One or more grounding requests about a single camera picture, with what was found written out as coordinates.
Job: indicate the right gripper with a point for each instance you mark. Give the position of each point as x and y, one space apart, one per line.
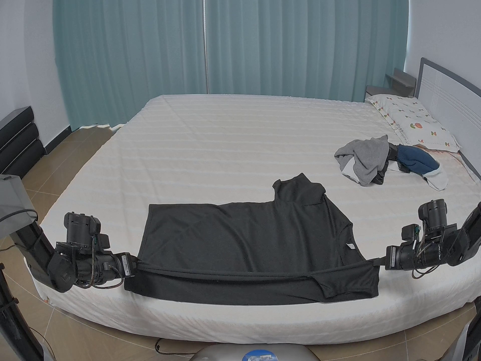
402 258

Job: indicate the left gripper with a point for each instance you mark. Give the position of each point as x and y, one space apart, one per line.
114 266

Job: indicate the black T-shirt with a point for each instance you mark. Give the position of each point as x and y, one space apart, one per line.
244 239

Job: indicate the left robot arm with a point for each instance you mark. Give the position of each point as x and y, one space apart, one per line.
37 246

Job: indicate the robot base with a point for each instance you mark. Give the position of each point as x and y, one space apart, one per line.
218 355

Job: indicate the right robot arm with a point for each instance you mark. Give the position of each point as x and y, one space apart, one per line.
469 239

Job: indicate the pile of clothes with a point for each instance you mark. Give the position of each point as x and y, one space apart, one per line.
366 156

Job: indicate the bed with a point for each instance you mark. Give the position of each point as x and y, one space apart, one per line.
244 134

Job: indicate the white printed pillow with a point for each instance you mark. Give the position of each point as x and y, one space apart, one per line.
411 115

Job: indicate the black chest of drawers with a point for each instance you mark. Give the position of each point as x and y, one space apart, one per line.
18 141

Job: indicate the grey bedside table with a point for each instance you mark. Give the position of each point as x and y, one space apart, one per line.
402 77

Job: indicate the blue-green curtain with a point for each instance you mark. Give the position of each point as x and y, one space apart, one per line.
300 36
131 51

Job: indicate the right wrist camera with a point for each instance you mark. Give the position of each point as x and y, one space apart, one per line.
409 232

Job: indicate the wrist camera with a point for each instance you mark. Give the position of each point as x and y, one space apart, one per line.
100 241
409 232

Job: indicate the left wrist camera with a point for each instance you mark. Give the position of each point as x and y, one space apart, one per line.
100 241

